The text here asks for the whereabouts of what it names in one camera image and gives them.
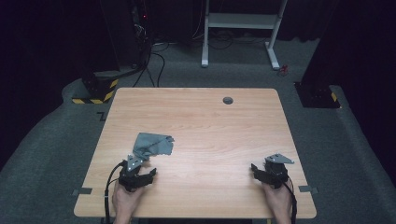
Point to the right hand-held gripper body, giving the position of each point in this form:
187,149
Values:
275,175

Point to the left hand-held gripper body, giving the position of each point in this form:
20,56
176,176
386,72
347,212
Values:
132,180

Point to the grey cloth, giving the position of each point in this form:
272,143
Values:
152,144

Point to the person's left hand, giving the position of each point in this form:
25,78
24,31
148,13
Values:
124,202

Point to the person's right hand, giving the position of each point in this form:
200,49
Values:
278,200

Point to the grey tape strip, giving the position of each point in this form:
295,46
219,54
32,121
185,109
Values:
308,188
82,191

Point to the black square stand base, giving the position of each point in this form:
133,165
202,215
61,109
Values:
316,95

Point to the black base with yellow stripes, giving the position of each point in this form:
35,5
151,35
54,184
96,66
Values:
99,90

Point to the dark equipment rack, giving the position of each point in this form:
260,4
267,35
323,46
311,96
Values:
130,31

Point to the white metal stand frame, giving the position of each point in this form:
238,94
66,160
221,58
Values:
241,21

